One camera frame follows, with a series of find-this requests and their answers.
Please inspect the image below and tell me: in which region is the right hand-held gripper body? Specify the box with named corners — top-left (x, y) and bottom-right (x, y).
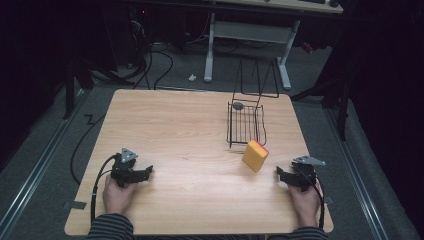
top-left (290, 155), bottom-right (327, 193)

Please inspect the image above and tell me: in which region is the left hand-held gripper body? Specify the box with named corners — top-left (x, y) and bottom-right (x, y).
top-left (110, 147), bottom-right (140, 188)

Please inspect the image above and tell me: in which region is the yellow sponge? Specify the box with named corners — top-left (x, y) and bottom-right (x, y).
top-left (241, 139), bottom-right (270, 174)

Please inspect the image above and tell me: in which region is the black wire rack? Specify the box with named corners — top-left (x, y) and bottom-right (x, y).
top-left (226, 57), bottom-right (281, 150)

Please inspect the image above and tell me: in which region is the person's left hand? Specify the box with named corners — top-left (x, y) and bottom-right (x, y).
top-left (102, 174), bottom-right (138, 216)

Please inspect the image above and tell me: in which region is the person's right hand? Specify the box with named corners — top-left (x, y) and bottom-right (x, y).
top-left (287, 181), bottom-right (324, 229)

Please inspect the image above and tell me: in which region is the grey tape patch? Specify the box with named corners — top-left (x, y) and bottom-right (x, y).
top-left (62, 199), bottom-right (88, 211)

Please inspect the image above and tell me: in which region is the black metal stand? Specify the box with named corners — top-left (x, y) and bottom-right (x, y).
top-left (61, 55), bottom-right (134, 120)
top-left (289, 74), bottom-right (352, 142)

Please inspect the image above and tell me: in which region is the black computer tower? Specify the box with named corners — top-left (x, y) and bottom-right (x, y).
top-left (102, 5), bottom-right (152, 69)

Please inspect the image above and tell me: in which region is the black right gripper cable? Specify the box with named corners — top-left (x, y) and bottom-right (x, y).
top-left (298, 169), bottom-right (326, 230)

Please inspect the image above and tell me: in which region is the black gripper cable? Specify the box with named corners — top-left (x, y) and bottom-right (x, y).
top-left (298, 169), bottom-right (326, 230)
top-left (89, 153), bottom-right (120, 225)

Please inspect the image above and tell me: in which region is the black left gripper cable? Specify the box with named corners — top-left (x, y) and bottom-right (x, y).
top-left (89, 153), bottom-right (120, 225)

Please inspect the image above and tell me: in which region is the black floor cable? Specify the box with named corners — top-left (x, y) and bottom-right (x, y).
top-left (69, 113), bottom-right (108, 186)

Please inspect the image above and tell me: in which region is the metal floor rail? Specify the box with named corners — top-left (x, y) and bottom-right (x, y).
top-left (0, 88), bottom-right (89, 240)
top-left (323, 107), bottom-right (390, 240)

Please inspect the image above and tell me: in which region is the bundle of black cables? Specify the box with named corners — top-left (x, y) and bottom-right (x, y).
top-left (131, 42), bottom-right (175, 91)

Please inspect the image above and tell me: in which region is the white metal frame desk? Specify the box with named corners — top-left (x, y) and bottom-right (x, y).
top-left (203, 0), bottom-right (345, 92)

